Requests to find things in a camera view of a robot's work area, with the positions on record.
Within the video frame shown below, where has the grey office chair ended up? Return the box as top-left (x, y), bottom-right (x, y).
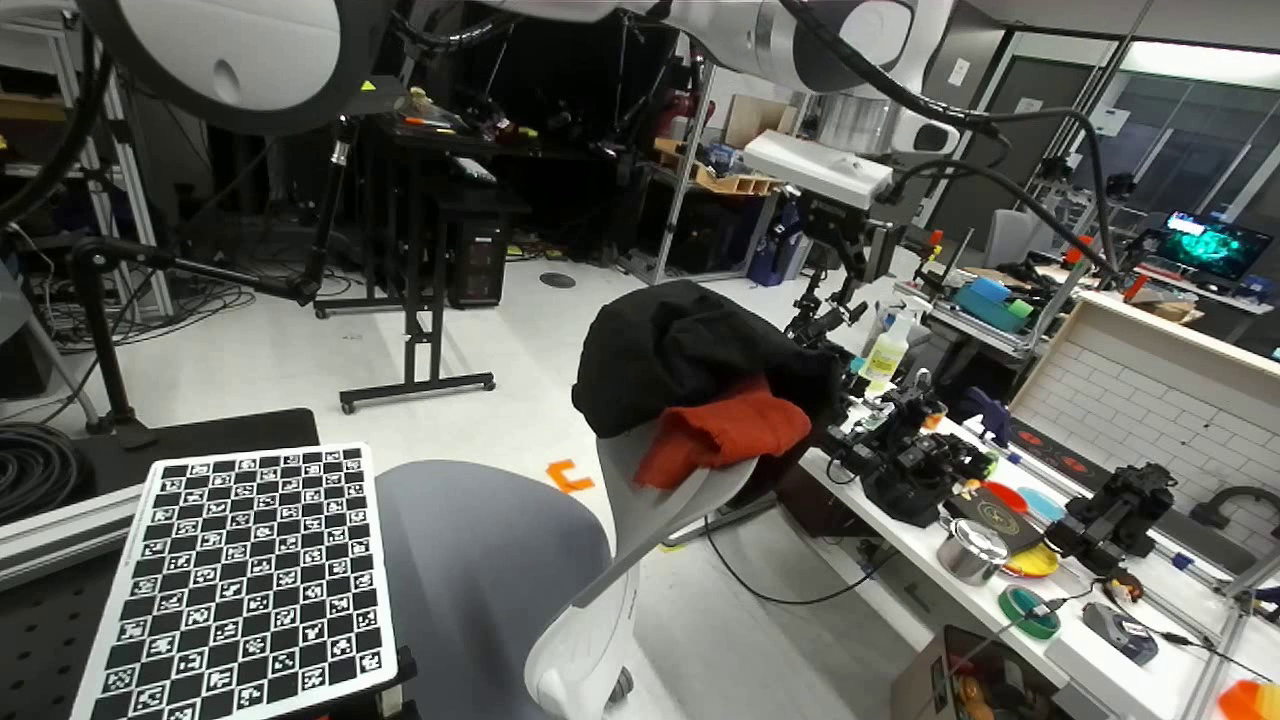
top-left (375, 394), bottom-right (808, 720)

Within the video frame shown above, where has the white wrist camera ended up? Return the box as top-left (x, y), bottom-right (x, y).
top-left (738, 127), bottom-right (898, 216)

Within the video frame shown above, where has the black floor cable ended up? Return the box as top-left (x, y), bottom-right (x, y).
top-left (695, 503), bottom-right (898, 611)

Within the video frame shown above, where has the metal cup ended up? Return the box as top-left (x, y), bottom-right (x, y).
top-left (934, 514), bottom-right (1013, 588)

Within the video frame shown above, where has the red plate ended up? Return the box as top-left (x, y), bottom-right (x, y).
top-left (979, 477), bottom-right (1033, 519)

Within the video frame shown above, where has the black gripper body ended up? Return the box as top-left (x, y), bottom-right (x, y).
top-left (800, 196), bottom-right (896, 271)

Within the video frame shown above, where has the black equipment pile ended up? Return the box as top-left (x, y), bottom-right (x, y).
top-left (844, 377), bottom-right (997, 532)

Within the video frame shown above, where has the black mechanical device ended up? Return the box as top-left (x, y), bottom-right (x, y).
top-left (1045, 459), bottom-right (1180, 579)

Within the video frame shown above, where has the yellow green bottle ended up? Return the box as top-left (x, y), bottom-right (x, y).
top-left (856, 330), bottom-right (910, 394)

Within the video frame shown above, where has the grey door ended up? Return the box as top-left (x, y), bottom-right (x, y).
top-left (931, 53), bottom-right (1098, 252)

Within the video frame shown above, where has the black white calibration checkerboard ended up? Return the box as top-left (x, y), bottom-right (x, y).
top-left (68, 441), bottom-right (401, 720)

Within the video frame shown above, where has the orange floor marker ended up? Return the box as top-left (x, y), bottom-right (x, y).
top-left (540, 456), bottom-right (598, 501)

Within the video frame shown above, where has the white desk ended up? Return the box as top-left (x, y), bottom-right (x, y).
top-left (796, 356), bottom-right (1280, 720)

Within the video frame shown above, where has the black hose coil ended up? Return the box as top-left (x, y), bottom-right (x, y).
top-left (0, 418), bottom-right (85, 526)

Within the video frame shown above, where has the white pegboard panel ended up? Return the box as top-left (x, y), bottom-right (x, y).
top-left (1004, 290), bottom-right (1280, 514)

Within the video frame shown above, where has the metal shelf rack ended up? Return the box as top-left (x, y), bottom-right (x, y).
top-left (650, 77), bottom-right (814, 290)

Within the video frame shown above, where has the orange towel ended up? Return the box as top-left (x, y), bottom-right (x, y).
top-left (632, 379), bottom-right (814, 496)

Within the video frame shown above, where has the black flat device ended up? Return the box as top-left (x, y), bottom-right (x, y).
top-left (1155, 511), bottom-right (1260, 579)

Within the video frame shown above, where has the black camera stand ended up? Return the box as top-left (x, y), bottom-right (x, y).
top-left (0, 231), bottom-right (323, 456)

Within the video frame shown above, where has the green tape roll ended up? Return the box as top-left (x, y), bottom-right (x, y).
top-left (997, 583), bottom-right (1063, 644)

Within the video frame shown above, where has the black fabric bag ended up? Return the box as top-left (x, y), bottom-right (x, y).
top-left (566, 275), bottom-right (851, 441)

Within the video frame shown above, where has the grey handheld device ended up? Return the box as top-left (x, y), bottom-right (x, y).
top-left (1079, 594), bottom-right (1163, 667)

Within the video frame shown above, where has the cardboard box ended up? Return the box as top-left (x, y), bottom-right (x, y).
top-left (889, 620), bottom-right (1073, 720)

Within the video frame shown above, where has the monitor with teal screen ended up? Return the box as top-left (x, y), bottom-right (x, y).
top-left (1153, 208), bottom-right (1271, 286)

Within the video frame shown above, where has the blue teal box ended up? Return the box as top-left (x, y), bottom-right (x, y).
top-left (955, 271), bottom-right (1040, 337)

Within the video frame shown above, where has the blue bin stack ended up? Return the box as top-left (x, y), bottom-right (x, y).
top-left (745, 196), bottom-right (810, 290)

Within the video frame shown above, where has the black camera rig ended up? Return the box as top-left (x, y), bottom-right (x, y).
top-left (785, 271), bottom-right (872, 403)

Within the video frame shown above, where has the black curved handle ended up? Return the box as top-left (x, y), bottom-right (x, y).
top-left (1188, 483), bottom-right (1280, 532)

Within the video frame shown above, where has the aluminium rail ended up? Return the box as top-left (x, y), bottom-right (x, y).
top-left (0, 481), bottom-right (147, 590)

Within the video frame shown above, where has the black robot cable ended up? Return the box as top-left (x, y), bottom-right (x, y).
top-left (785, 0), bottom-right (1153, 286)

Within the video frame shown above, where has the black case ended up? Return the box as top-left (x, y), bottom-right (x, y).
top-left (442, 196), bottom-right (511, 312)

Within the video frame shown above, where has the yellow bowl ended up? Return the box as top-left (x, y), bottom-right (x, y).
top-left (1004, 538), bottom-right (1063, 583)

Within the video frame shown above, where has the orange ball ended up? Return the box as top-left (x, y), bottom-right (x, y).
top-left (1210, 677), bottom-right (1271, 720)

